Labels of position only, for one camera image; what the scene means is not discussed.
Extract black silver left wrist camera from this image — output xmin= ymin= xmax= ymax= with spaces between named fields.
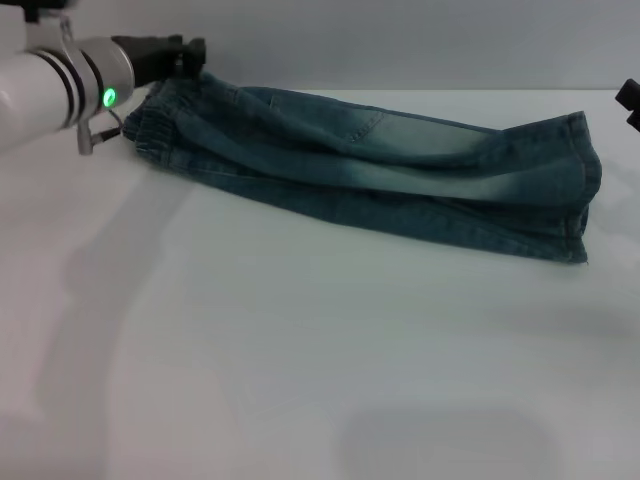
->
xmin=22 ymin=0 xmax=74 ymax=24

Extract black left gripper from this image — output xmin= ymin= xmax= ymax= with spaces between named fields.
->
xmin=110 ymin=33 xmax=208 ymax=87

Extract blue denim shorts with cartoon print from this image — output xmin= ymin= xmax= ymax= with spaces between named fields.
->
xmin=122 ymin=70 xmax=605 ymax=265

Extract thin left wrist cable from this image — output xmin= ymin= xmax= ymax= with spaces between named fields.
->
xmin=89 ymin=110 xmax=124 ymax=142

